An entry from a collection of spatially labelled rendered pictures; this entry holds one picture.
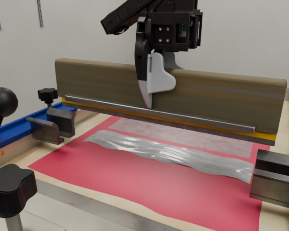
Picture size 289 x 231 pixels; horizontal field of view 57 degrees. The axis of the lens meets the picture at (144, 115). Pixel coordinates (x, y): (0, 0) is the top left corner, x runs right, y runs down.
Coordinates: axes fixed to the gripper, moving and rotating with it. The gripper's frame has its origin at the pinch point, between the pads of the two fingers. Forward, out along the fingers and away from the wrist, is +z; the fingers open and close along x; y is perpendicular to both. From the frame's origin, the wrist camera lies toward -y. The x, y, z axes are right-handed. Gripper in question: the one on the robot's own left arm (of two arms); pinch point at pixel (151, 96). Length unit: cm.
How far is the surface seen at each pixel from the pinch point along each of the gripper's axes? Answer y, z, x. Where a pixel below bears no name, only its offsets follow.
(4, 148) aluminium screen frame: -25.5, 10.6, -11.7
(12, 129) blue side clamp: -28.3, 9.0, -7.3
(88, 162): -11.2, 13.7, -4.8
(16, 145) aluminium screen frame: -25.5, 11.3, -9.1
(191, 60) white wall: -98, 60, 366
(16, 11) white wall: -200, -13, 142
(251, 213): 19.0, 13.7, -5.7
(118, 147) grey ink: -8.9, 13.4, 2.6
